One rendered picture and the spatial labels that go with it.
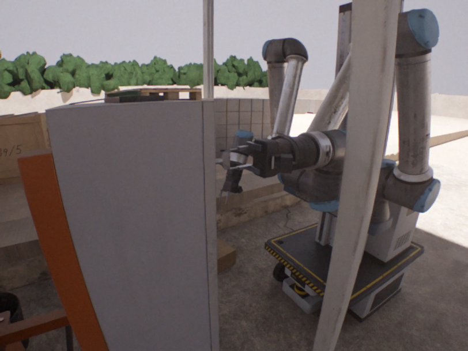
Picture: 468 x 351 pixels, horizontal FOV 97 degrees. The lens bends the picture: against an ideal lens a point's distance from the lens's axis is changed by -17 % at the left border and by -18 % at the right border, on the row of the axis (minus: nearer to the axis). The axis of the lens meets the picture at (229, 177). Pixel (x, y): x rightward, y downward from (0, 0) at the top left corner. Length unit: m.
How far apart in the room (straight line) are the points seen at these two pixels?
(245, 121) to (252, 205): 1.64
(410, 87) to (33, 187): 0.97
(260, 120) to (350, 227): 3.38
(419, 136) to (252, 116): 3.08
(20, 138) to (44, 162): 3.19
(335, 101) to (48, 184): 0.76
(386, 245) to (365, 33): 1.33
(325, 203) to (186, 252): 0.40
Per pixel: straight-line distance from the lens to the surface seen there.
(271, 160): 0.49
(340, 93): 0.85
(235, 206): 2.47
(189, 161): 0.37
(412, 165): 1.06
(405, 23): 0.91
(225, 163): 0.48
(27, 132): 3.49
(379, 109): 0.52
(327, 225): 1.68
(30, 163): 0.34
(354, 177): 0.58
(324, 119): 0.81
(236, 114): 3.73
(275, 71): 1.44
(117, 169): 0.34
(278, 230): 2.50
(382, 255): 1.70
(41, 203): 0.35
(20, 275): 2.23
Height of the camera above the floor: 1.26
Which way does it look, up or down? 19 degrees down
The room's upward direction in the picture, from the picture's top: straight up
